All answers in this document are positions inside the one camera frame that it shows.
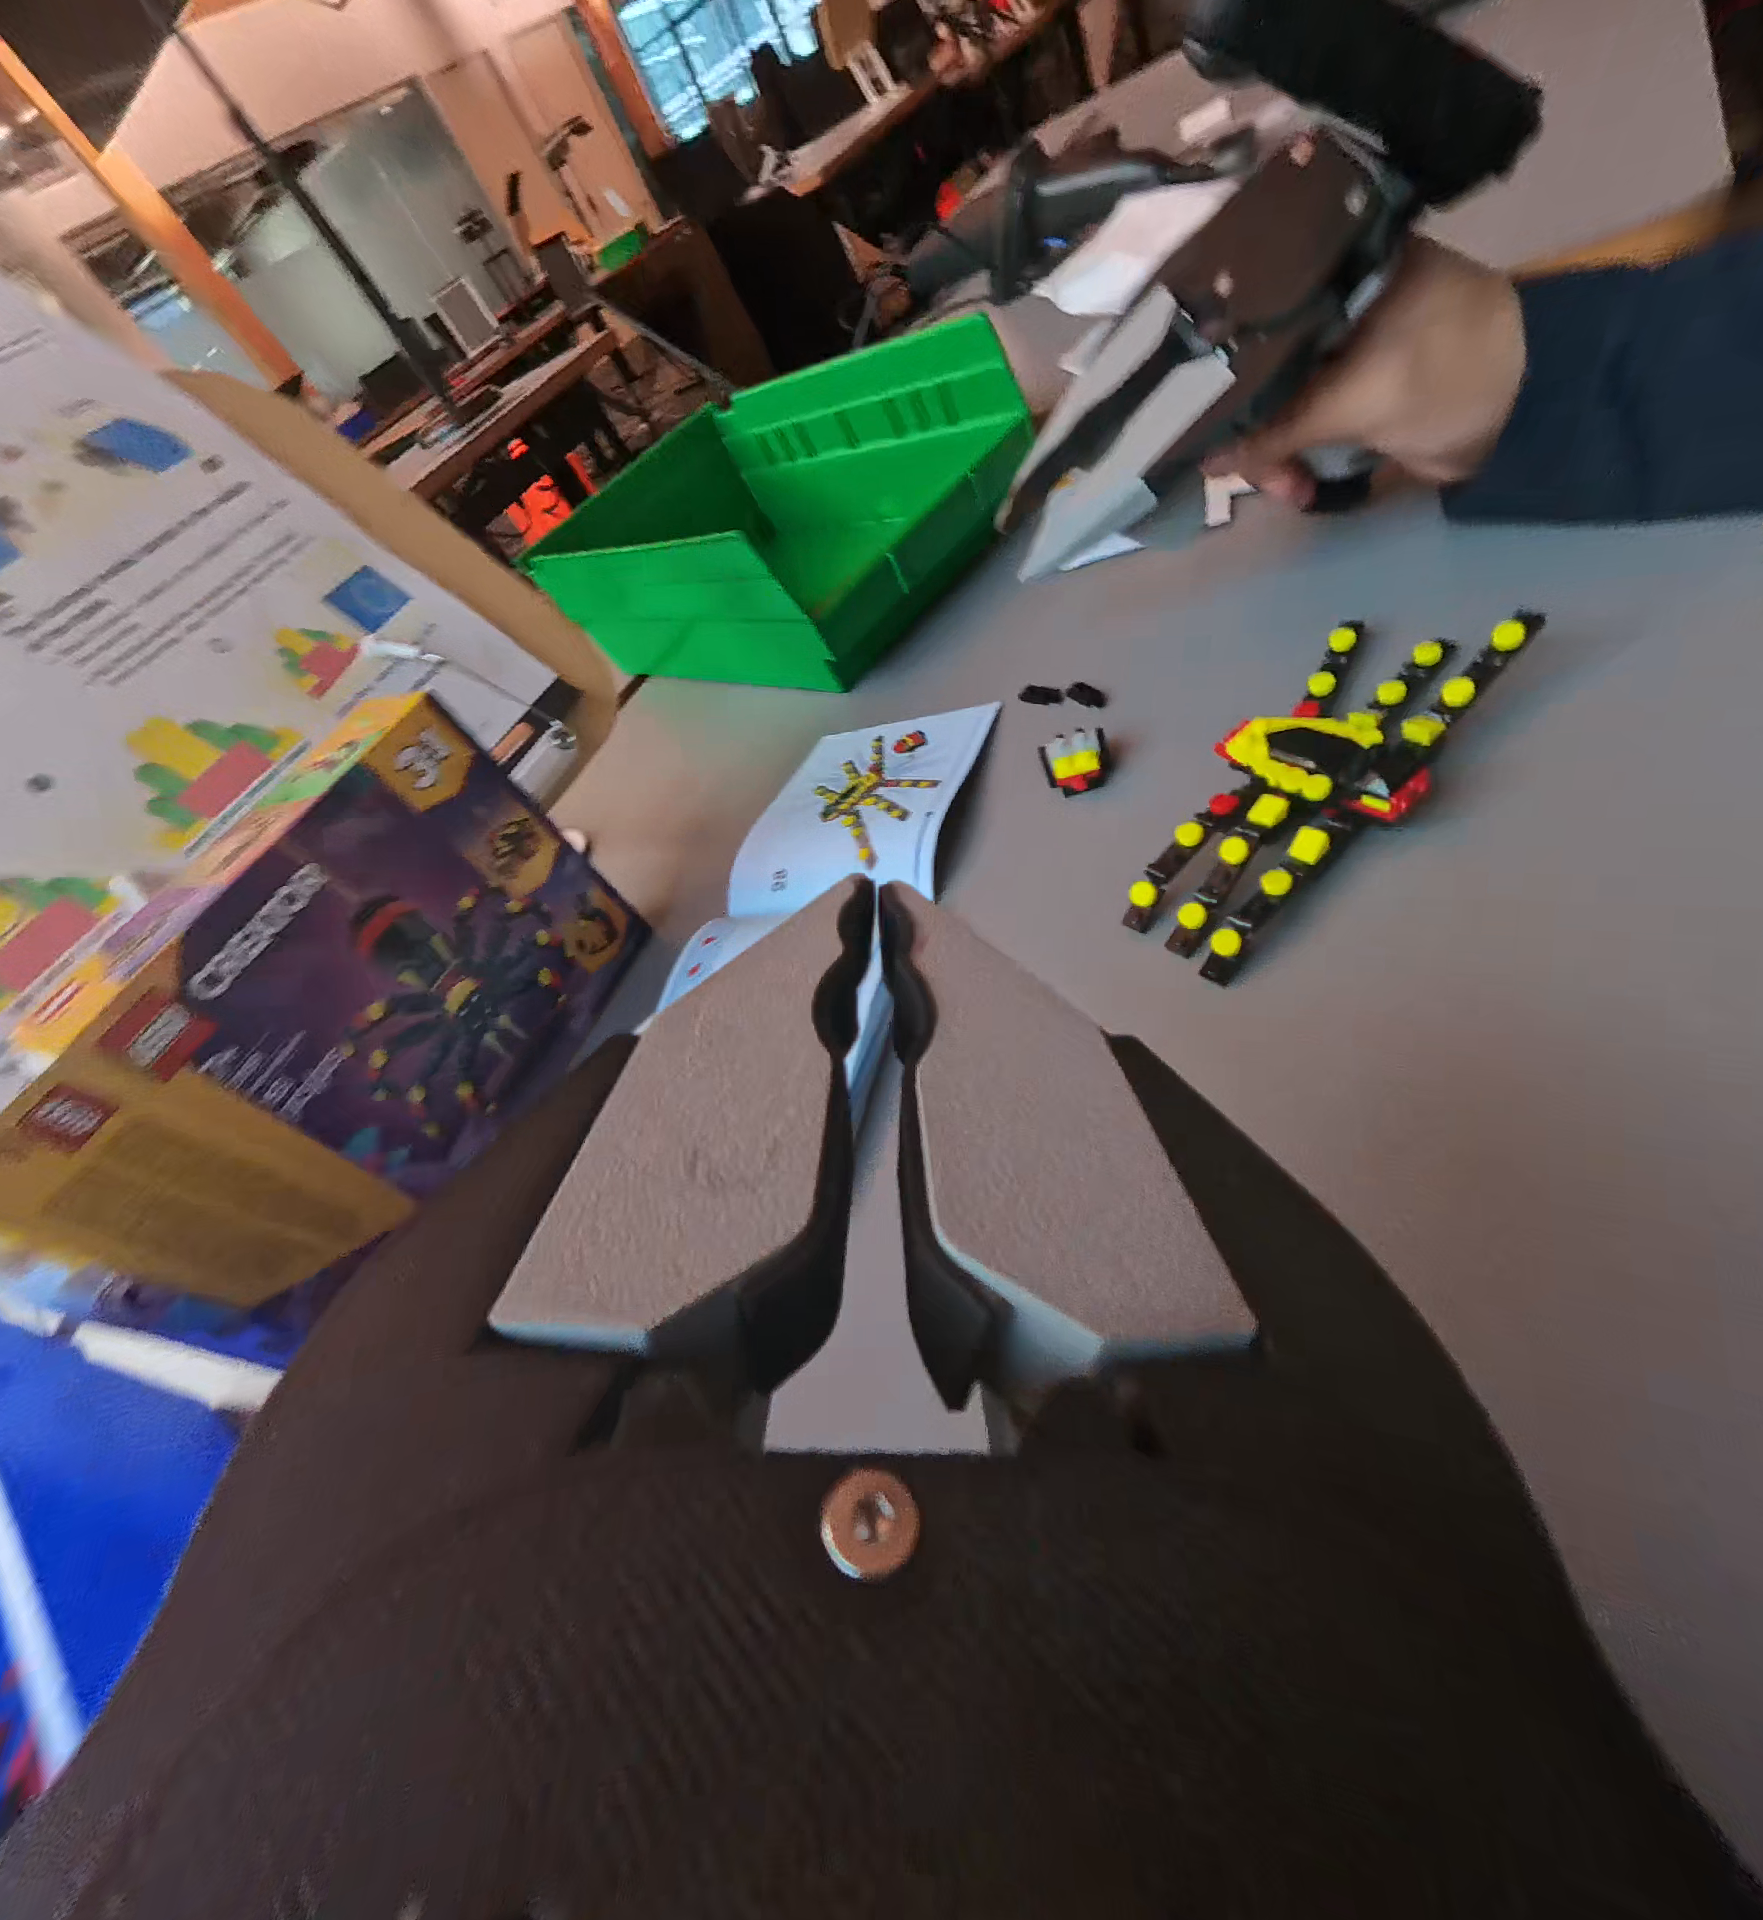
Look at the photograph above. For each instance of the green plastic bin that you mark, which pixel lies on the green plastic bin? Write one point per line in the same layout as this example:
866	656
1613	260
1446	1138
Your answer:
820	512

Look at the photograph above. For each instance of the wooden desk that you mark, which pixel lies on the wooden desk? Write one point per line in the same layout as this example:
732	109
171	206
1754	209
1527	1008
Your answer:
520	395

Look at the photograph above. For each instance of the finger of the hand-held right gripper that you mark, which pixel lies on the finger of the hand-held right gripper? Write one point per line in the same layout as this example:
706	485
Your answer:
1096	395
1119	496

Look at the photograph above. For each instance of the black and yellow lego spider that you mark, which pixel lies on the black and yellow lego spider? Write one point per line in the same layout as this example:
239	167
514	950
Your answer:
1317	767

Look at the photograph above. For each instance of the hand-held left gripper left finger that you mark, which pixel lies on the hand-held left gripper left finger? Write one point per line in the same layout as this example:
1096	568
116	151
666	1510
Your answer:
687	1154

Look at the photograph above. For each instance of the small green bin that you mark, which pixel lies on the small green bin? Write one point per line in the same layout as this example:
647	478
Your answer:
622	246

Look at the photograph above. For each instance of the person's right hand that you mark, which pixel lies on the person's right hand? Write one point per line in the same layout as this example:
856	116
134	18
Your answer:
1418	374

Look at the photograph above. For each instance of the blue printed mat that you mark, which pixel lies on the blue printed mat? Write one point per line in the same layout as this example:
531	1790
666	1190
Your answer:
116	1499

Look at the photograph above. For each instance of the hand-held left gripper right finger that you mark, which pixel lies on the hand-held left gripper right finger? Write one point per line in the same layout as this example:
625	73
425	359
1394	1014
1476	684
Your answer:
1061	1170

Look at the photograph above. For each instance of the person's right forearm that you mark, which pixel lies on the person's right forearm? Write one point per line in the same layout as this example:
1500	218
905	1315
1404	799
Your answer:
1675	374

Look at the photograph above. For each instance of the black office chair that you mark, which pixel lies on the black office chair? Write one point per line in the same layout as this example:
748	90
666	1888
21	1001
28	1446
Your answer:
770	277

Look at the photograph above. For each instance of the white paper scrap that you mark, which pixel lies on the white paper scrap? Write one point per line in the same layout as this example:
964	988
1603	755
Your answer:
1228	497

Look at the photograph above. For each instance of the lego instruction booklet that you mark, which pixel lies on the lego instruction booklet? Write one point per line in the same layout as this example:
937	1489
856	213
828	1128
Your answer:
897	778

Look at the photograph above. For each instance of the small lego head assembly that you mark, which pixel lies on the small lego head assembly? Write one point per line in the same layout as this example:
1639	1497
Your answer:
1075	764

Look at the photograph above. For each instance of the purple and yellow lego box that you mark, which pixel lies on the purple and yellow lego box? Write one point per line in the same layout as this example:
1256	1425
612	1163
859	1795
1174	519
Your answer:
372	961

